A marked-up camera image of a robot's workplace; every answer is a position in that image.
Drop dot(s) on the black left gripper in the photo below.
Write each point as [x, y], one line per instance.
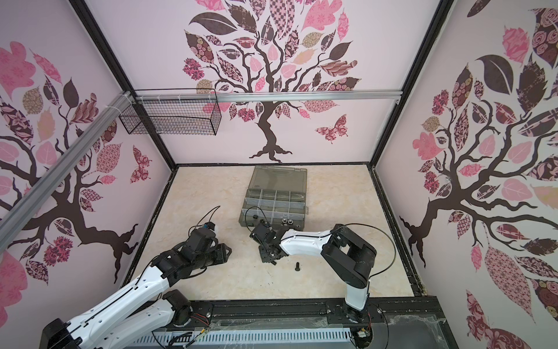
[221, 254]

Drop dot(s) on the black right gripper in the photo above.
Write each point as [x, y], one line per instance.
[268, 251]

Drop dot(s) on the aluminium rail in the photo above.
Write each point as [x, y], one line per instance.
[26, 208]
[273, 96]

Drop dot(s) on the green transparent organizer box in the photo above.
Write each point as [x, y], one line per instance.
[275, 193]

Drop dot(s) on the aluminium rail back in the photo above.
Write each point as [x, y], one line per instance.
[273, 96]

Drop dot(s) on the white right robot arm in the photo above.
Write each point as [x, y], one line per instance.
[350, 256]

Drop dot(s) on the black wire mesh basket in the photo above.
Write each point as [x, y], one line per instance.
[188, 111]

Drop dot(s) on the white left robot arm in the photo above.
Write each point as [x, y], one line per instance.
[145, 304]

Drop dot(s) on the aluminium rail left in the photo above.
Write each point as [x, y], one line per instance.
[26, 208]

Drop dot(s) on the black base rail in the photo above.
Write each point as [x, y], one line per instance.
[333, 310]

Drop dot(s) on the white slotted cable duct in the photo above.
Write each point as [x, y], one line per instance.
[284, 338]

